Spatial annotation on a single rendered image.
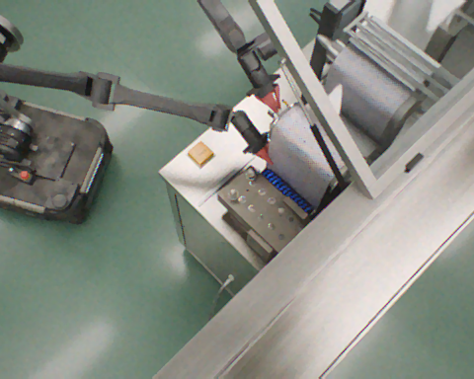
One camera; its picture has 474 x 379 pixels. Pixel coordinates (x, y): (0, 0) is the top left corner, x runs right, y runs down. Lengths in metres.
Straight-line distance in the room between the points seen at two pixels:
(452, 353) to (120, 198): 1.79
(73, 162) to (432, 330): 1.91
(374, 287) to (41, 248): 1.99
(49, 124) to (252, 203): 1.45
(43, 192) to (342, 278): 1.80
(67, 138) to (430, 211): 1.95
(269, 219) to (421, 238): 0.56
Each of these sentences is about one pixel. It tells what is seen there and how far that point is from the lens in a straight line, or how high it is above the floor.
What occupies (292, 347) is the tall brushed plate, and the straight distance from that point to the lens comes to 1.38.
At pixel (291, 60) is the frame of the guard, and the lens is 1.12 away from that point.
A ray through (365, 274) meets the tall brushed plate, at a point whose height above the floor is 1.44.
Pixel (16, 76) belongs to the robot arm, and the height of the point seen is 1.40.
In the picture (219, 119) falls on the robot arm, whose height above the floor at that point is 1.19.
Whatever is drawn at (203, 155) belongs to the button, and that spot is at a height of 0.92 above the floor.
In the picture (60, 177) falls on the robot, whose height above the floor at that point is 0.26.
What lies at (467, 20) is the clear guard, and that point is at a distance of 1.44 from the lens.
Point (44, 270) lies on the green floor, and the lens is 3.02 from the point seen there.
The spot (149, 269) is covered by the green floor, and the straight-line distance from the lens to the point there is 2.91.
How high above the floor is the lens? 2.80
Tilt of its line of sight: 67 degrees down
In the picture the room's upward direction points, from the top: 1 degrees clockwise
